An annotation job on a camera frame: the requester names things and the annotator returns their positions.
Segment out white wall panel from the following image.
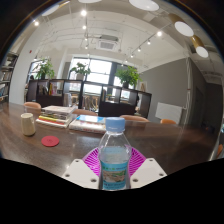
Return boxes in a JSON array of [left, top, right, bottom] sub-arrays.
[[154, 101, 184, 125]]

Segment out dark low shelf unit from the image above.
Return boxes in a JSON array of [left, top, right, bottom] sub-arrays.
[[25, 78, 153, 119]]

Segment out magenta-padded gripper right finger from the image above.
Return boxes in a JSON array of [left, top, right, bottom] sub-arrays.
[[127, 147, 168, 190]]

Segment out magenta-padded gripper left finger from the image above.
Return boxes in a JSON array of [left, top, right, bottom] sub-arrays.
[[62, 147, 101, 190]]

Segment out orange chairs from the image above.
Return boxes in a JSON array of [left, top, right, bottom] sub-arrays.
[[23, 101, 224, 159]]

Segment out potted green plants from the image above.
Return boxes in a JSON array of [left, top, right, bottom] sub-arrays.
[[34, 58, 142, 89]]

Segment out ceiling air conditioner unit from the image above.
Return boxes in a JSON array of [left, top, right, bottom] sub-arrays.
[[96, 34, 120, 52]]

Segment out ceiling lights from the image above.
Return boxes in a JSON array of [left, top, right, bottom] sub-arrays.
[[31, 0, 210, 59]]

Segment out cream ceramic cup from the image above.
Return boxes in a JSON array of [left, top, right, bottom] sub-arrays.
[[20, 112, 37, 137]]

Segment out stack of colourful books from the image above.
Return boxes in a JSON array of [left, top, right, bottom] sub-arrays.
[[35, 105, 78, 129]]

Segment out clear water bottle blue cap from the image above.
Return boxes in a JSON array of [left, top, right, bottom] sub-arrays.
[[97, 116, 133, 191]]

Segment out tall wall bookshelf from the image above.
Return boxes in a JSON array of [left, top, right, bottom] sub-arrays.
[[0, 51, 19, 104]]

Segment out flat round red coaster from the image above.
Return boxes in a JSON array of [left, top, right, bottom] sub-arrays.
[[41, 135, 60, 148]]

